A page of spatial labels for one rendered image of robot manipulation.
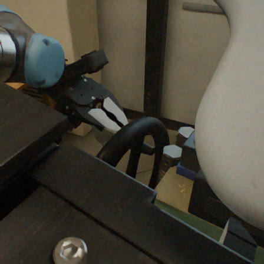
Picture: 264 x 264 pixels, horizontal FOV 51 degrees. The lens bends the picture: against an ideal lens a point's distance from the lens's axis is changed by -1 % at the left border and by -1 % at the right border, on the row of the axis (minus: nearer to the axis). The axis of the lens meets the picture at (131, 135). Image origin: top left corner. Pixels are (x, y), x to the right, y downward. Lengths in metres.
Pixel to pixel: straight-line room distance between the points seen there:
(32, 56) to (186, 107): 1.46
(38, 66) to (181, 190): 0.25
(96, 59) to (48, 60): 0.09
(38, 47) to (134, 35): 1.32
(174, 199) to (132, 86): 1.59
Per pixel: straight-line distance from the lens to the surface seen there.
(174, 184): 0.30
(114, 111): 0.53
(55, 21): 1.58
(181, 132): 0.34
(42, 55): 0.41
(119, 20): 1.72
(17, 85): 1.45
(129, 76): 1.82
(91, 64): 0.47
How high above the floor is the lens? 1.18
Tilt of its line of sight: 39 degrees down
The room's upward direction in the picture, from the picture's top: straight up
